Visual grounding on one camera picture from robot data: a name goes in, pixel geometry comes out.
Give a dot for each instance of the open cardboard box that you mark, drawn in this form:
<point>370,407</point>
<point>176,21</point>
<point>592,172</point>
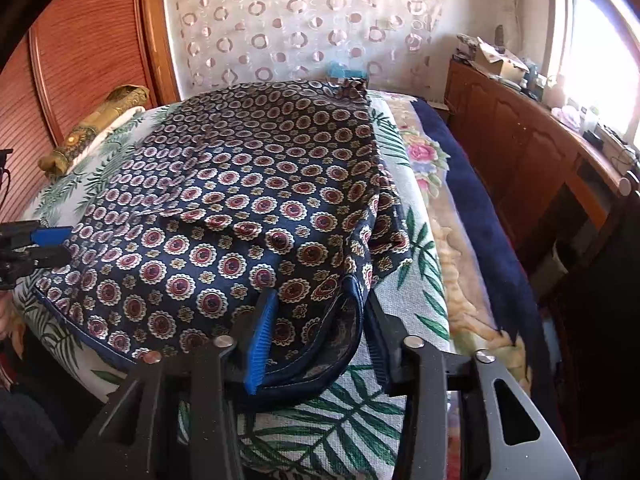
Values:
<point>500,62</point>

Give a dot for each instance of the gold patterned cloth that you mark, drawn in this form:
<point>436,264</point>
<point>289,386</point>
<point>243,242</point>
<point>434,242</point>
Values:
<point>95,127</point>

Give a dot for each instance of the long wooden cabinet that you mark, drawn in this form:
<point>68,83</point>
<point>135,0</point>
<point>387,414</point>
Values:
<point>525,150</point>

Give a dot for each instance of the circle pattern sheer curtain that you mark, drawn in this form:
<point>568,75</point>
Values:
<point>300,20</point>

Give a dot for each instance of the navy medallion print shirt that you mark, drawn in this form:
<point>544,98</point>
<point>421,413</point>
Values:
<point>225,210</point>

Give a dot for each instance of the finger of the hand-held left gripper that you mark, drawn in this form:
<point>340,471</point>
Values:
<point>45,259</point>
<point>50,235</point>

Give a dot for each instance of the window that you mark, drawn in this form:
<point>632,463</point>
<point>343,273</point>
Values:
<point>595,50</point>

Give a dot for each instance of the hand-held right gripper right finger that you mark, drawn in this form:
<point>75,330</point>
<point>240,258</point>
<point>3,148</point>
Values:
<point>381,347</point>

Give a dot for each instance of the floral blanket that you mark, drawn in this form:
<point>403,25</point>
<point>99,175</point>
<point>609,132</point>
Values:
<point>470,240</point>

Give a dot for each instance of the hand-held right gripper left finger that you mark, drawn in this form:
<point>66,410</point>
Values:
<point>260,342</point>

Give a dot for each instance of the wooden headboard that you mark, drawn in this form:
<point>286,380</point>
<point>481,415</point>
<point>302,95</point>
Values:
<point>75,70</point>

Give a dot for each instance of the leaf print bed sheet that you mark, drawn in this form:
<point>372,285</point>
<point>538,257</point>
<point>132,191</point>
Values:
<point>340,425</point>

